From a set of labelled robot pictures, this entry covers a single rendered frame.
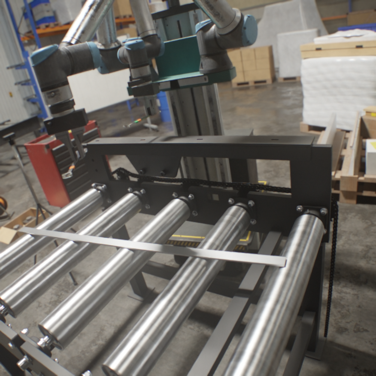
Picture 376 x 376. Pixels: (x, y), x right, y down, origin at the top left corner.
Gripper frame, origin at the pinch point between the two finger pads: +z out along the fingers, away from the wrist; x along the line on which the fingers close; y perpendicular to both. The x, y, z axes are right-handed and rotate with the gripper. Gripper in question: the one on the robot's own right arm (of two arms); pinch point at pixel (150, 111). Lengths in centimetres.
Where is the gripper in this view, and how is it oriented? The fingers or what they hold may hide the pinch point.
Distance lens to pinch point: 154.0
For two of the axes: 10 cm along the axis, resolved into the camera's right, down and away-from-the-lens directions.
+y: 5.1, -4.8, 7.1
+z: 2.0, 8.7, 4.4
